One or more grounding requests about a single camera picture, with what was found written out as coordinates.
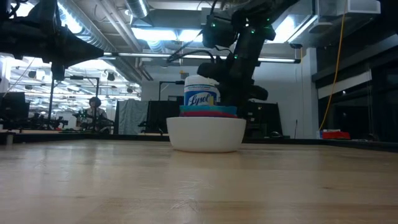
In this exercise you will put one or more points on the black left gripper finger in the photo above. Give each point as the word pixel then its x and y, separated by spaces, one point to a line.
pixel 88 52

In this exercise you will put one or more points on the red plastic bowl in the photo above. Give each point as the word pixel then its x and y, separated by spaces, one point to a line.
pixel 206 114

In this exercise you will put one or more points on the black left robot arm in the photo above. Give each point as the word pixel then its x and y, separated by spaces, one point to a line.
pixel 12 34

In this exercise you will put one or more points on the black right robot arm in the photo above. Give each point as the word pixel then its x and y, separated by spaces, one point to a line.
pixel 252 37

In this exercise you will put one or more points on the Lysol wipes canister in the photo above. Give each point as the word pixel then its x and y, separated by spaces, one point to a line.
pixel 199 93

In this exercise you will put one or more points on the long ceiling light bar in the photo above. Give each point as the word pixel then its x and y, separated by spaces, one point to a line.
pixel 280 59

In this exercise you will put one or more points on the person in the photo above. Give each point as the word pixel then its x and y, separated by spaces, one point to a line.
pixel 93 113

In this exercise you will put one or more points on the white bowl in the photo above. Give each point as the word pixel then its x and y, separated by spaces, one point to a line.
pixel 206 135

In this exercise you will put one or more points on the small black dome object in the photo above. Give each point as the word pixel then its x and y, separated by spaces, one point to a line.
pixel 275 134

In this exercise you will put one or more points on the grey curtain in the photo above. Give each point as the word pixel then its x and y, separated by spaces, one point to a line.
pixel 130 116

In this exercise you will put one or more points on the black monitor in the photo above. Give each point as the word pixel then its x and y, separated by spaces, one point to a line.
pixel 12 109

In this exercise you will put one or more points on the red box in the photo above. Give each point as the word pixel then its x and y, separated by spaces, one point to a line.
pixel 335 135

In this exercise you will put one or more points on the black metal frame stand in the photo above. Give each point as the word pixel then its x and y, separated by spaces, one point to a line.
pixel 97 93

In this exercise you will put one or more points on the black partition wall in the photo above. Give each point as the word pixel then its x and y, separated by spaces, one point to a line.
pixel 264 119

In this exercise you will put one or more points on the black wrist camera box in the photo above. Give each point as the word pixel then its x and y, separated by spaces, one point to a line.
pixel 217 31

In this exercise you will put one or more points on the black camera stand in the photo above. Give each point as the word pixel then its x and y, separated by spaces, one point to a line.
pixel 169 82

